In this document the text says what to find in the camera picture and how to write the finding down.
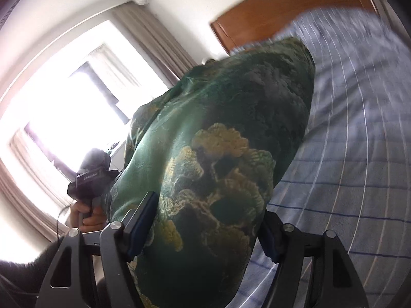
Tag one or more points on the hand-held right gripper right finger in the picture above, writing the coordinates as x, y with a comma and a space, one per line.
271, 242

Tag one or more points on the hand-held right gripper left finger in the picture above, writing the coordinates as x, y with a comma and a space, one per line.
143, 221

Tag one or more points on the green patterned jacket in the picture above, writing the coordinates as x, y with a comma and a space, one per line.
224, 118

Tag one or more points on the person's left hand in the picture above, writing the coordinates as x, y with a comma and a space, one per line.
93, 222

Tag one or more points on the beige curtain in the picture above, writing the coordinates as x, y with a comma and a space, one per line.
25, 199
154, 38

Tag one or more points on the window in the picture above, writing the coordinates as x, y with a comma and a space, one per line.
64, 102

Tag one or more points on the blue striped quilt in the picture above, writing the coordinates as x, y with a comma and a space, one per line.
353, 134

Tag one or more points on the wooden headboard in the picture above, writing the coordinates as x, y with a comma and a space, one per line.
273, 12

